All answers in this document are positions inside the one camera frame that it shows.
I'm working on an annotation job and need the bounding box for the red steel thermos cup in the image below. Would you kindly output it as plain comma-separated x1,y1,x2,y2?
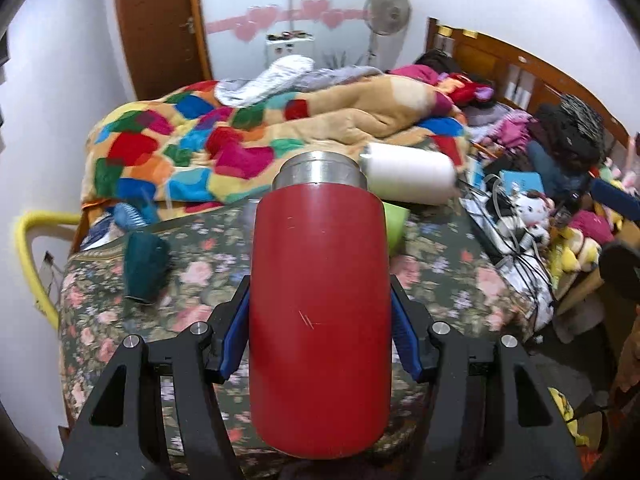
248,151,392,460

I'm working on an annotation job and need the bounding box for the green thermos cup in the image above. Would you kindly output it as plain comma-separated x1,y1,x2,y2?
383,202,410,256

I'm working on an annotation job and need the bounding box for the white thermos cup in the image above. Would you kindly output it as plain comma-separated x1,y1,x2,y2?
359,142,457,206

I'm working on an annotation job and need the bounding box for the dark teal faceted cup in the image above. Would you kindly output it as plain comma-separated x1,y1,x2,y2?
124,231,171,306

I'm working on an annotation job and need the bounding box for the floral green tablecloth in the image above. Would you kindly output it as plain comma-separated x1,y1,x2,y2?
58,200,535,479

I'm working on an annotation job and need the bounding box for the yellow plush toy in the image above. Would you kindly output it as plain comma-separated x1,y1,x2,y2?
548,226,602,281

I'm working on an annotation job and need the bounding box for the white plush toy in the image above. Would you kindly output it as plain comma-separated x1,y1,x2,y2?
511,190,554,250

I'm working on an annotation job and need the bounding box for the black clothing pile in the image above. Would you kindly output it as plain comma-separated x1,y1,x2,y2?
527,94,605,172

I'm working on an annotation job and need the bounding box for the red plush toy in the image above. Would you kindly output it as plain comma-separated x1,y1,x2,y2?
436,73,494,107

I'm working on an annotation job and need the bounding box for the wooden bed headboard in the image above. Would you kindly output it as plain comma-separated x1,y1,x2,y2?
425,18,628,146

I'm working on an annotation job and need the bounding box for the grey white crumpled sheet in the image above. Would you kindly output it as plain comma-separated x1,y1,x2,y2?
214,54,382,107

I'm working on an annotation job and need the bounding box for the colourful patchwork blanket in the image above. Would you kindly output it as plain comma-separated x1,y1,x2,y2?
80,75,469,207

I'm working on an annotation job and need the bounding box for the white small cabinet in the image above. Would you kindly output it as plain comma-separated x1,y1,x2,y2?
265,35,316,68

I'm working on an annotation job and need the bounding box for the white standing fan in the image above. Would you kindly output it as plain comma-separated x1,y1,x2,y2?
363,0,412,66

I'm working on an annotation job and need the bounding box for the wardrobe with pink hearts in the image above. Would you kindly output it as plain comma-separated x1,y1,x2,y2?
200,0,370,80

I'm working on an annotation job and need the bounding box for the brown wooden door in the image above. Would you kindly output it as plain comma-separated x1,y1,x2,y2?
115,0,210,100

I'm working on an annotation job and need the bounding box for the white power strip with cables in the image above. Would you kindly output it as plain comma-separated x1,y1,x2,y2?
459,174,550,284

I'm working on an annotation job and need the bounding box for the yellow padded rail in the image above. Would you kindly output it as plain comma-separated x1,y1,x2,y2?
13,210,83,331

